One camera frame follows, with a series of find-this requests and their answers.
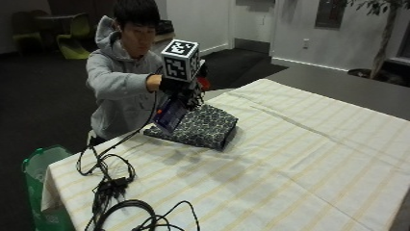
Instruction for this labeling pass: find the purple snack packet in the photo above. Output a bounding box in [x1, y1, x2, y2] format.
[154, 96, 190, 133]

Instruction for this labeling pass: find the red object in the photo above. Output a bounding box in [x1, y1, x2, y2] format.
[196, 76, 212, 92]

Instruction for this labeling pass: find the dark patterned fabric box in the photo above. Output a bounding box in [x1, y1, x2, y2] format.
[143, 103, 240, 152]

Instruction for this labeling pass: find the white marker cube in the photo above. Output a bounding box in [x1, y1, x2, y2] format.
[160, 38, 202, 83]

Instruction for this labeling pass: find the the person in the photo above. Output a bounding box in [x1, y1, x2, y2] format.
[86, 0, 208, 146]

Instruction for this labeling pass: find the cream striped tablecloth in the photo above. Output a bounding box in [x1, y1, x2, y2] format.
[41, 78, 410, 231]

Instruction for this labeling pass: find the green chair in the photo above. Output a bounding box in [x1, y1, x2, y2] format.
[11, 10, 53, 54]
[55, 13, 93, 61]

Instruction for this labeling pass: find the dark round table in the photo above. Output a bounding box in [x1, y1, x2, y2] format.
[34, 13, 78, 42]

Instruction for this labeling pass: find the green shopping bag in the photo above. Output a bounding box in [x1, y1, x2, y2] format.
[21, 144, 78, 231]

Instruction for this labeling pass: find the dark plant pot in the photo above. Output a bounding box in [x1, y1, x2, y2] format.
[347, 66, 410, 89]

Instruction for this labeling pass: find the indoor tree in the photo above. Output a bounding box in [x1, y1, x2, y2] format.
[348, 0, 410, 80]

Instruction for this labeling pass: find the thin black glove cable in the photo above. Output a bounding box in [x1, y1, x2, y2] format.
[77, 90, 160, 177]

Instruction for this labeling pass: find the black cable hub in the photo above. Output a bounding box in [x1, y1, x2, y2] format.
[93, 176, 131, 206]

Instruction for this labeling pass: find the thick black looped cable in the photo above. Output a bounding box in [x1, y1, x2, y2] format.
[85, 198, 203, 231]

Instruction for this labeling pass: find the dark wall panel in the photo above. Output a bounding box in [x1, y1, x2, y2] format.
[315, 0, 349, 30]

